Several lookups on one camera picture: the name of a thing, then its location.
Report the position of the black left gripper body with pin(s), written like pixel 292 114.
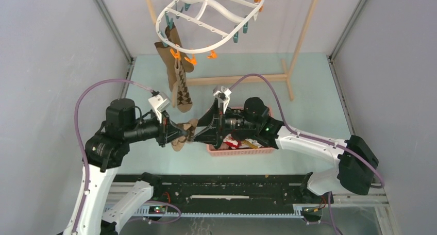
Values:
pixel 145 128

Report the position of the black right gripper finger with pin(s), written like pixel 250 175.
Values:
pixel 210 135
pixel 213 117

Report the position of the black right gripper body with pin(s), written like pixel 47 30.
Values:
pixel 235 120

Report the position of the brown argyle sock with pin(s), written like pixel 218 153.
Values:
pixel 189 129
pixel 183 99

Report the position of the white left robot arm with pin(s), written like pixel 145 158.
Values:
pixel 89 216

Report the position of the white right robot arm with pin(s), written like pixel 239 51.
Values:
pixel 353 162

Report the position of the wooden hanger rack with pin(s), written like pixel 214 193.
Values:
pixel 244 46

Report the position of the white oval clip hanger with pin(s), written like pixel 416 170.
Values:
pixel 205 25

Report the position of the pink plastic basket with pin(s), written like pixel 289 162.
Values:
pixel 225 151

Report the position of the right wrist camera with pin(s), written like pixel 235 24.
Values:
pixel 222 94

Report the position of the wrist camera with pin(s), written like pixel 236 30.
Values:
pixel 159 102
pixel 222 94

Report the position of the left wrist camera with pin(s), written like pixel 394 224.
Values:
pixel 159 102

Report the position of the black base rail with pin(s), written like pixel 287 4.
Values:
pixel 231 195

